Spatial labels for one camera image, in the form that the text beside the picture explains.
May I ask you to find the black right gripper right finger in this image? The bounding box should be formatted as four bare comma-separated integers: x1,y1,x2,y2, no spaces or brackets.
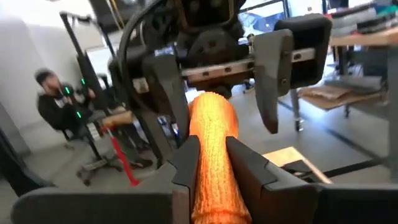
226,136,398,224

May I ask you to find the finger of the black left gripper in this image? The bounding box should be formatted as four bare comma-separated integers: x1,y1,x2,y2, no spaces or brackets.
253,29,295,135
141,54,191,147

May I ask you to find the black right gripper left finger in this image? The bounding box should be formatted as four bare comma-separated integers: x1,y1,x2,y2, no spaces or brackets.
11,135,201,224

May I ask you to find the orange elastic bandage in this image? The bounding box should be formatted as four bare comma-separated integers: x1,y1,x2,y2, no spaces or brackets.
187,91,253,224

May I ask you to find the grey office chair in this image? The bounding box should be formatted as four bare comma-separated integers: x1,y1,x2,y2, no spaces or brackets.
60,124,125,187

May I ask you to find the red bar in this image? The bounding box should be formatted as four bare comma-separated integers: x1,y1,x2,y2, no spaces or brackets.
105,126,141,188

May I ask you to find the wooden background workbench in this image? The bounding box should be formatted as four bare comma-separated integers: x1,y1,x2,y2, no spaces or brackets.
101,110,135,128

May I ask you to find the cardboard box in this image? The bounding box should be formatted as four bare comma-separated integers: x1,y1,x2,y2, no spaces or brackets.
297,84,389,111

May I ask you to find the stack of grey pads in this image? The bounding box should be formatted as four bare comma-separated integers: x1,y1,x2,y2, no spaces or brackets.
330,6,398,35

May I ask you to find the wooden background table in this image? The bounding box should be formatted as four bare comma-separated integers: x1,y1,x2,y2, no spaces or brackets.
328,27,398,48

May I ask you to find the person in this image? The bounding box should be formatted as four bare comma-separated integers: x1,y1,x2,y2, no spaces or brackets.
34,68,98,138

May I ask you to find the black table frame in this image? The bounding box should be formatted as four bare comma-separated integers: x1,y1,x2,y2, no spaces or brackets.
281,159,331,185

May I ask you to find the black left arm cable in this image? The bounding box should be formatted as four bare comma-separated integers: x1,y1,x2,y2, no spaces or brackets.
117,0,165,110

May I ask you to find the black background gantry frame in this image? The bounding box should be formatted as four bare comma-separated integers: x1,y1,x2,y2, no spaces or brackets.
58,11,125,113

